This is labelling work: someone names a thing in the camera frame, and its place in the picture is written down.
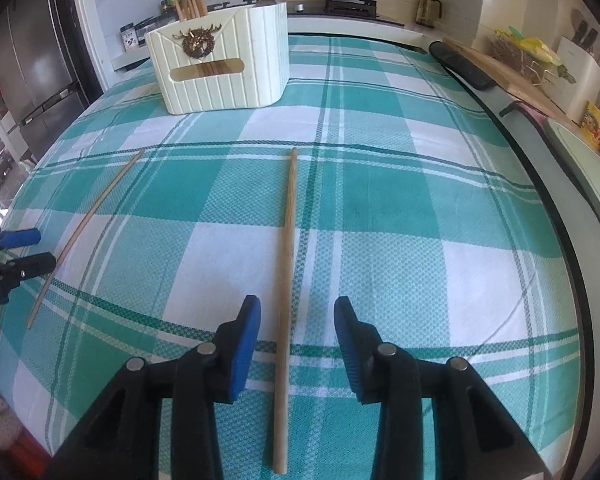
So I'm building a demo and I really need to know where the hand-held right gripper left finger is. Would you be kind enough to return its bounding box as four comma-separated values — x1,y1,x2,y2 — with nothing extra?
45,295,262,480

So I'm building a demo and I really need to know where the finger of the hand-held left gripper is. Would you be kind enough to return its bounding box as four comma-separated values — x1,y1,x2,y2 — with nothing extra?
0,253,57,289
0,228,41,251

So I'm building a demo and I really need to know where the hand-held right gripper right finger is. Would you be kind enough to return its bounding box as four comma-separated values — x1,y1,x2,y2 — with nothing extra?
333,297,553,480

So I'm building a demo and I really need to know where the cream ribbed storage box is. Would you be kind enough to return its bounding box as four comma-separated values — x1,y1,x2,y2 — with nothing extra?
145,2,290,115

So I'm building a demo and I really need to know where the green white checked tablecloth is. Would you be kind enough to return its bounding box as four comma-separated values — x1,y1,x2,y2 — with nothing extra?
0,32,597,480

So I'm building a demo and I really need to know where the grey refrigerator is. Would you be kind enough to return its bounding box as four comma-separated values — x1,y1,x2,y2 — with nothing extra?
0,0,89,157

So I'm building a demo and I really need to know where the white kitchen counter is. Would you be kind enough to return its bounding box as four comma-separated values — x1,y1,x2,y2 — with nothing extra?
112,10,431,73

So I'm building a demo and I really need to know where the white label spice jar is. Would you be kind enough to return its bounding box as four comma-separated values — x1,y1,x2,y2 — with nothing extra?
119,23,139,54

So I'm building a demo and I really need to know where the black long pad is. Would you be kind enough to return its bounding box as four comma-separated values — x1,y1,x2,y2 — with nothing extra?
429,40,497,92

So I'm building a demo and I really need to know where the wooden cutting board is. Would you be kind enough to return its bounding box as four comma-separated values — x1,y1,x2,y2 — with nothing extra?
442,36,577,123

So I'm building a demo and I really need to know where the yellow snack packet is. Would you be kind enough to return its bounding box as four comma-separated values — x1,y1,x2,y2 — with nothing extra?
580,101,600,152

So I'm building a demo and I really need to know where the black gas stove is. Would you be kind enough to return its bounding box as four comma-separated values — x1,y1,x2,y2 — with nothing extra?
287,0,407,27

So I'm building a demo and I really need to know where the glass french press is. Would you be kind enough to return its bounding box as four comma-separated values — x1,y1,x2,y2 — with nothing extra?
414,0,439,29

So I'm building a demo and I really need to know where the white knife block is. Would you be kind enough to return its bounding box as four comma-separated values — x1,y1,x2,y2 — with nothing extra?
555,9,600,122

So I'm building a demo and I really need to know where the wire dish rack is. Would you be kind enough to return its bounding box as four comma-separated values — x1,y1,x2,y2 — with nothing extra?
484,26,577,87

